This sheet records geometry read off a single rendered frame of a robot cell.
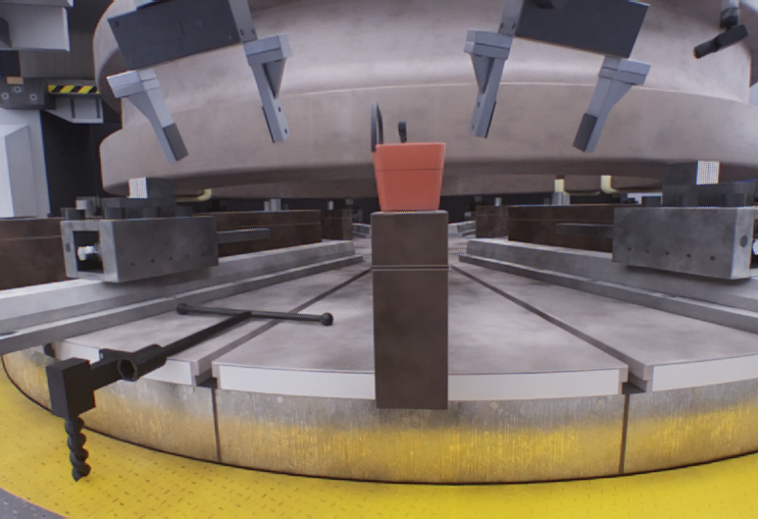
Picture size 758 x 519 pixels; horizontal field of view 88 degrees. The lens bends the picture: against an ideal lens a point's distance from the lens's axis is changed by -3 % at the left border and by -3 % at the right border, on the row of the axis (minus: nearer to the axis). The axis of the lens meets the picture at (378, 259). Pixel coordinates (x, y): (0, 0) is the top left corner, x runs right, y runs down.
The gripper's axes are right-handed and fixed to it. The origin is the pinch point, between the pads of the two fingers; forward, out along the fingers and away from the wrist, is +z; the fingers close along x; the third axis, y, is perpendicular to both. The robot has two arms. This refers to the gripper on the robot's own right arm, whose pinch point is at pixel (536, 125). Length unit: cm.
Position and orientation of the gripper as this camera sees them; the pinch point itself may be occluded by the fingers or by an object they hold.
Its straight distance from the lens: 51.6
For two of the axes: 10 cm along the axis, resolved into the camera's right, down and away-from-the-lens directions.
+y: 1.1, 5.1, -8.5
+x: 9.8, 0.7, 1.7
